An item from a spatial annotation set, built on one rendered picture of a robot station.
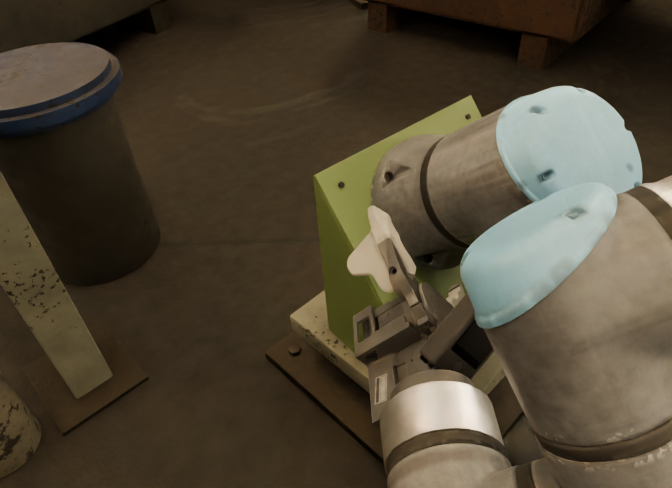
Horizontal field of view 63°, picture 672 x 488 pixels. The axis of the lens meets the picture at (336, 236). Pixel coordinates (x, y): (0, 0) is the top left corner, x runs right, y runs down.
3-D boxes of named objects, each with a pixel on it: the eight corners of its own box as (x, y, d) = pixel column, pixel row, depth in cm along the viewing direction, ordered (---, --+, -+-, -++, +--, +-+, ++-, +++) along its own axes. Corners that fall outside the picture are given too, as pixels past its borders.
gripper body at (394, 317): (350, 309, 54) (356, 415, 44) (420, 264, 50) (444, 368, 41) (397, 347, 57) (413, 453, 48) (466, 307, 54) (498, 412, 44)
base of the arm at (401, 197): (446, 120, 81) (493, 95, 72) (500, 235, 82) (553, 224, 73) (347, 167, 72) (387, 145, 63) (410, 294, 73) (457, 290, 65)
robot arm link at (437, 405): (462, 412, 36) (533, 468, 41) (448, 355, 40) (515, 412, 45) (359, 462, 40) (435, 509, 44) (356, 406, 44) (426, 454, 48)
